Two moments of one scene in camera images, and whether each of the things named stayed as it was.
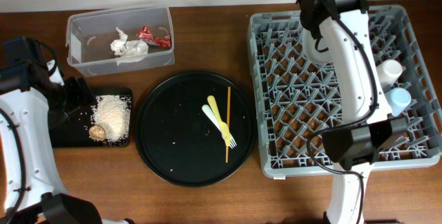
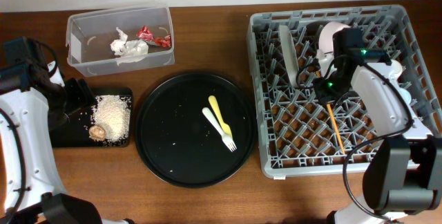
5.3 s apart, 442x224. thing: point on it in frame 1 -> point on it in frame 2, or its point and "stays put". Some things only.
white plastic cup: (389, 71) stays put
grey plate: (324, 42) -> (290, 54)
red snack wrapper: (162, 41) stays put
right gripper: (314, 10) -> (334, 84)
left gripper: (82, 97) stays put
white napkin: (128, 52) stays put
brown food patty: (97, 133) stays put
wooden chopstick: (228, 116) -> (335, 128)
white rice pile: (112, 113) stays put
